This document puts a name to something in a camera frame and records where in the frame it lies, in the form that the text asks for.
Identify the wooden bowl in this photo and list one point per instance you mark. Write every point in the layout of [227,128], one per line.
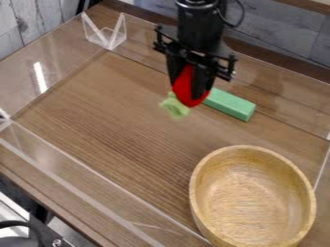
[251,199]

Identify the clear acrylic corner bracket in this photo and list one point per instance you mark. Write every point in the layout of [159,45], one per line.
[107,38]

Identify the clear acrylic front wall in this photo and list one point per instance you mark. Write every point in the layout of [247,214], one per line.
[115,167]

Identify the green rectangular block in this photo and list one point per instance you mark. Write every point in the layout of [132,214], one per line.
[230,104]

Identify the red plush strawberry green leaves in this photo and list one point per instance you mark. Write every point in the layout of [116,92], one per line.
[180,100]

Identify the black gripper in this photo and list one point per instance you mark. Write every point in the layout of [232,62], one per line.
[214,62]

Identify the black metal stand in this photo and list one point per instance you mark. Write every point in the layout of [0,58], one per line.
[40,235]

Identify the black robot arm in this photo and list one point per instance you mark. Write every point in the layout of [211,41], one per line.
[200,23]

